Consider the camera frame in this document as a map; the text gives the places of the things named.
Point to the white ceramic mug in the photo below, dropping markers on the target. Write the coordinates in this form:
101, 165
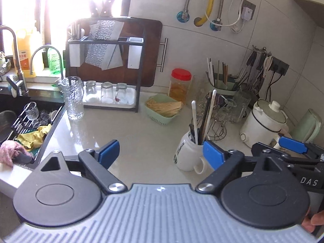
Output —
186, 157

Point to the yellow cloth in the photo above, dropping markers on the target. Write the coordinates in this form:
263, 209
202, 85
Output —
33, 136

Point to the wooden chopstick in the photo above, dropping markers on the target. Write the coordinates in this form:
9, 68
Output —
207, 106

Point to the row of hanging utensils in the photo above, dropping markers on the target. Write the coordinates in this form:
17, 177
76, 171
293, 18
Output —
253, 68

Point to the bunch of chopsticks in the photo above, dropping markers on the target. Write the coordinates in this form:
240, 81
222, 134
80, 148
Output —
218, 70

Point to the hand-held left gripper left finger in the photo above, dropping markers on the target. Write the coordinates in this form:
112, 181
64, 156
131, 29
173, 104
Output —
109, 153

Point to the small stemmed glass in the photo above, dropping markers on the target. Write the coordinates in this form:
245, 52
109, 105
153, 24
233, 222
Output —
31, 111

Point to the pale green kettle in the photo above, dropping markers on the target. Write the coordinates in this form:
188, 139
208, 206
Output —
306, 125

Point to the silver textured mat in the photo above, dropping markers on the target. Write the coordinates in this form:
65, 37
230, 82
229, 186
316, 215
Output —
103, 45

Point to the orange dish soap bottle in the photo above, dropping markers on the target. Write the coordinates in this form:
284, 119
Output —
25, 58

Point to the black metal rack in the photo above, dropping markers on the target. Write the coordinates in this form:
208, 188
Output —
138, 91

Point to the red lid plastic jar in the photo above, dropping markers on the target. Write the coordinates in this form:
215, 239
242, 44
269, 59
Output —
180, 88

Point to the dark wooden cutting board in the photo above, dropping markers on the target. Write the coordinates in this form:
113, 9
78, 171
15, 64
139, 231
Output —
151, 55

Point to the steel bowl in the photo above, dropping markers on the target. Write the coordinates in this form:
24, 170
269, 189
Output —
6, 124

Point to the black power strip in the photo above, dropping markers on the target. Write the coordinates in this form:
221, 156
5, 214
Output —
279, 65

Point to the blue pipe valve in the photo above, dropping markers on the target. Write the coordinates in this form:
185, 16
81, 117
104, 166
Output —
216, 25
182, 16

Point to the green chopstick caddy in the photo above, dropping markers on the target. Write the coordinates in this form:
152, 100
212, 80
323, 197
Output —
225, 91

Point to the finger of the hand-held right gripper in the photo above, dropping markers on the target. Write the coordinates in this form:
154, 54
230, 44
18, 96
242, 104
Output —
291, 144
286, 158

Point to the sink drying rack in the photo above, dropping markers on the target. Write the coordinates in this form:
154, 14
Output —
24, 127

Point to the green bottle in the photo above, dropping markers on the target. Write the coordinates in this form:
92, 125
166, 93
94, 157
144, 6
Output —
54, 60

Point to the person's right hand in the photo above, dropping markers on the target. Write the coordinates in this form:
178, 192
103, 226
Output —
317, 222

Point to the clear glass jug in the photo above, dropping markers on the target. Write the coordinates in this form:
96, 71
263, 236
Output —
240, 106

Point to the tall clear glass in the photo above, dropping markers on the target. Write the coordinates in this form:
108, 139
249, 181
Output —
202, 91

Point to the bundle of bamboo skewers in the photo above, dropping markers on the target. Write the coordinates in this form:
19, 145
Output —
164, 107

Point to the tall steel faucet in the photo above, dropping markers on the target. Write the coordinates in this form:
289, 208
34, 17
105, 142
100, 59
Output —
15, 55

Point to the purple lid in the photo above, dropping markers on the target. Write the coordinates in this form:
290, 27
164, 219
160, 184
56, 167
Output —
220, 102

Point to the glass goblet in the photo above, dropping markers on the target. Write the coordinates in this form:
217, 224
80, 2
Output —
225, 107

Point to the clear glass cup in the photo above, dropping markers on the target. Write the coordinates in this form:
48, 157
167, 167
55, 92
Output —
91, 92
121, 93
107, 93

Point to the green plastic basket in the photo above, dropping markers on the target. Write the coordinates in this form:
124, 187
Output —
162, 120

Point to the textured glass pitcher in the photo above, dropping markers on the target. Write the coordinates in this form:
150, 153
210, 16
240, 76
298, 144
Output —
73, 101

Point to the pink cloth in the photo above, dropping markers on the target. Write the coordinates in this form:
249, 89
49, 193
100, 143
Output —
11, 151

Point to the steel wool scrubber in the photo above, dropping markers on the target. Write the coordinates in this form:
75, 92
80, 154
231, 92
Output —
45, 117

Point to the white electric cooker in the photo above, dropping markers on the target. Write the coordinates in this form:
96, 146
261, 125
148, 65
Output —
260, 124

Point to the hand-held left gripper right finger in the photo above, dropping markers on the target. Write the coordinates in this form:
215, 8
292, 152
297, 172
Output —
212, 154

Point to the white rack holder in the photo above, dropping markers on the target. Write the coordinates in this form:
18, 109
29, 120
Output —
75, 55
135, 55

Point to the white tray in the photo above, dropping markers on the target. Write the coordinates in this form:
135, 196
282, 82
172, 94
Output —
131, 101

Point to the white power adapter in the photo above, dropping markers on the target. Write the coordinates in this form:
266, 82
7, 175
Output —
246, 12

